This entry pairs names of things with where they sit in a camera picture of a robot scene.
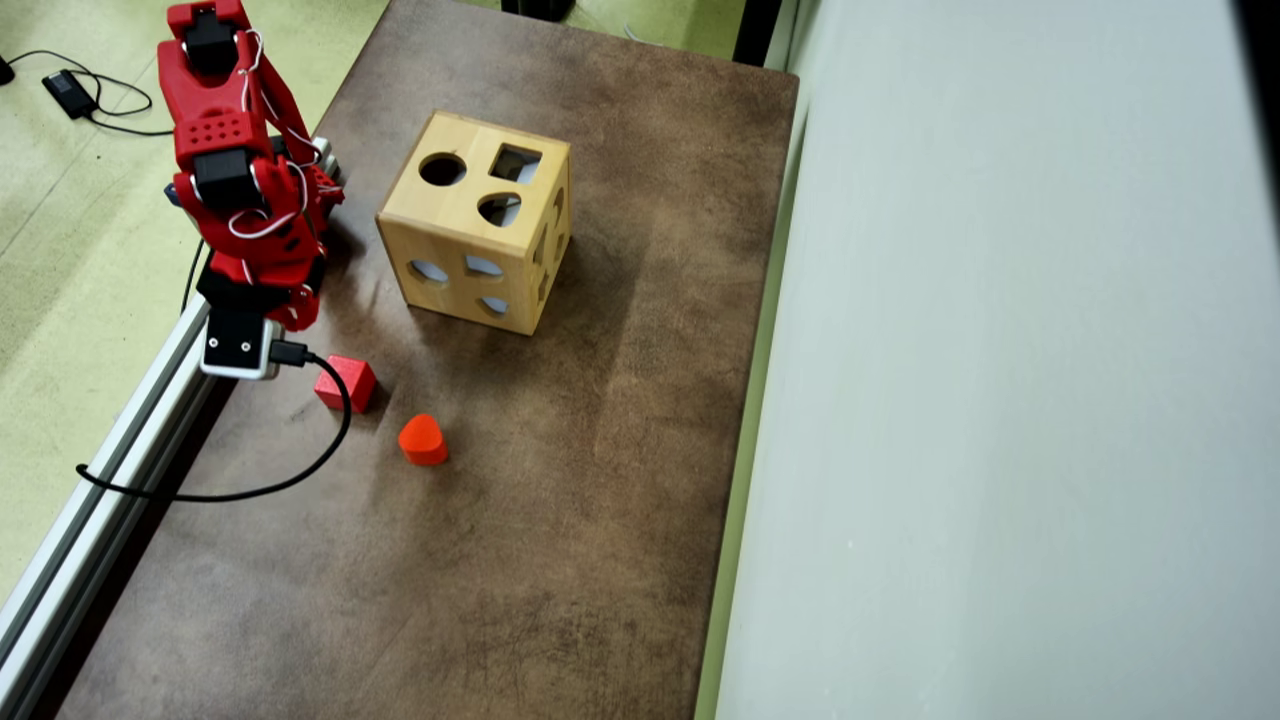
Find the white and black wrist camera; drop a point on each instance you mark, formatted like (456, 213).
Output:
(238, 342)

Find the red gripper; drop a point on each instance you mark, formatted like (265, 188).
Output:
(297, 305)

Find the black power adapter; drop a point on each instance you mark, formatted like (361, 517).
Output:
(69, 94)

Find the red robot arm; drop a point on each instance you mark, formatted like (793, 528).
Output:
(215, 130)

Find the dark vertical post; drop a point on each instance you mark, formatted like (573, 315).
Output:
(756, 30)

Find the black object on floor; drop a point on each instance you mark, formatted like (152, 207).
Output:
(538, 8)

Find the red cube block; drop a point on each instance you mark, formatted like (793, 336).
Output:
(346, 382)

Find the aluminium profile rail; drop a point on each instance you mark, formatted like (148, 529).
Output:
(100, 480)

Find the orange-red heart block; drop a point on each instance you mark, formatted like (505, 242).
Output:
(421, 438)

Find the wooden shape sorter box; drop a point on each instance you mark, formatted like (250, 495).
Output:
(470, 225)

